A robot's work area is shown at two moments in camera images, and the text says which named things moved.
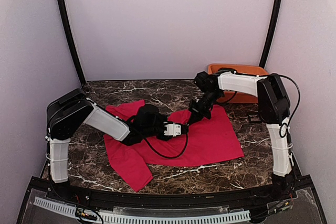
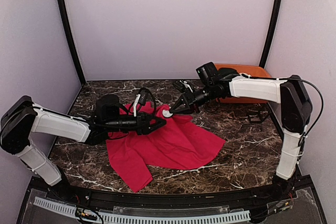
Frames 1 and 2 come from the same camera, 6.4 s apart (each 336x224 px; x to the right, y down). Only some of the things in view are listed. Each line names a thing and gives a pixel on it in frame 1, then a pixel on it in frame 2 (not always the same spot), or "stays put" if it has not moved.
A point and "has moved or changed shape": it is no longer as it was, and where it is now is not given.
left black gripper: x=164 y=139 -> x=144 y=118
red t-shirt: x=202 y=139 has moved or changed shape
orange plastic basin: x=240 y=97 stays put
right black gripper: x=196 y=113 -> x=192 y=102
